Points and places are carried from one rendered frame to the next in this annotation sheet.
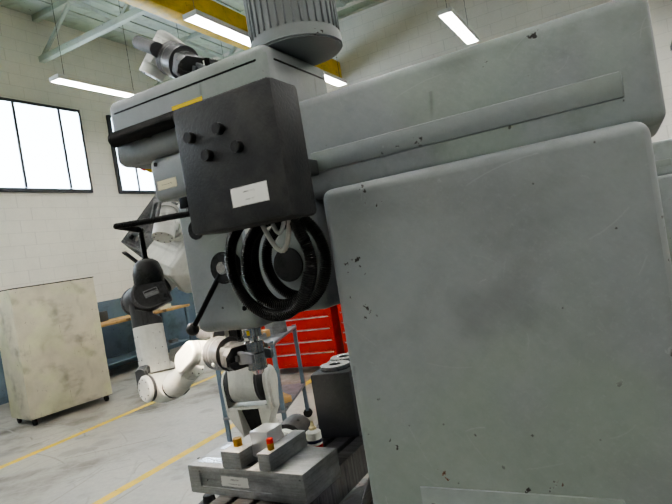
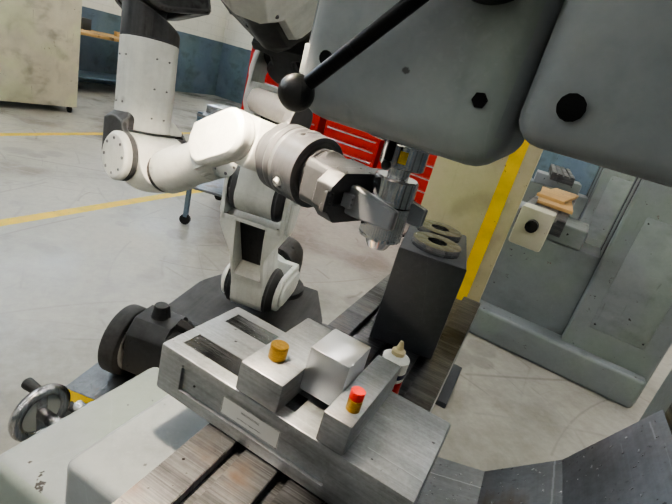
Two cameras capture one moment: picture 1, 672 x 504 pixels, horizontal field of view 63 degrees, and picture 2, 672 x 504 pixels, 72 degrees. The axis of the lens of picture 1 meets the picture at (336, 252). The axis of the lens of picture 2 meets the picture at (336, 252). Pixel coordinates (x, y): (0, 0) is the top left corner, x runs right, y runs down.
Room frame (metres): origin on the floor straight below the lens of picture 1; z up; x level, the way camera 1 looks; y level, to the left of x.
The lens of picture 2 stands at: (0.84, 0.34, 1.36)
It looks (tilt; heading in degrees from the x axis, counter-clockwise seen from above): 21 degrees down; 352
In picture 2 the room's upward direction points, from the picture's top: 16 degrees clockwise
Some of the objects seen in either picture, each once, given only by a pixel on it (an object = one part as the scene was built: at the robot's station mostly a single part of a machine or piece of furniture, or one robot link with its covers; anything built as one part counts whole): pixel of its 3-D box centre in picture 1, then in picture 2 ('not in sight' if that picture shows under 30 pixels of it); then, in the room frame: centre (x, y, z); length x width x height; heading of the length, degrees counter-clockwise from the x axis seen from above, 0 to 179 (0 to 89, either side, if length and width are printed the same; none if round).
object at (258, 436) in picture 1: (267, 439); (335, 367); (1.31, 0.24, 1.03); 0.06 x 0.05 x 0.06; 149
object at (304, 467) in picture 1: (261, 462); (304, 392); (1.33, 0.26, 0.97); 0.35 x 0.15 x 0.11; 59
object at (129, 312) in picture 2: not in sight; (128, 339); (2.01, 0.69, 0.50); 0.20 x 0.05 x 0.20; 165
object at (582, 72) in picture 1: (422, 130); not in sight; (1.08, -0.21, 1.66); 0.80 x 0.23 x 0.20; 62
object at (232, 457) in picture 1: (250, 447); (293, 360); (1.34, 0.28, 1.01); 0.15 x 0.06 x 0.04; 149
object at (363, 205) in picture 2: (244, 358); (368, 209); (1.30, 0.26, 1.23); 0.06 x 0.02 x 0.03; 44
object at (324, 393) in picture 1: (344, 392); (422, 280); (1.67, 0.04, 1.02); 0.22 x 0.12 x 0.20; 162
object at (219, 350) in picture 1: (234, 354); (328, 181); (1.38, 0.30, 1.23); 0.13 x 0.12 x 0.10; 134
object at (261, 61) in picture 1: (221, 117); not in sight; (1.31, 0.22, 1.81); 0.47 x 0.26 x 0.16; 62
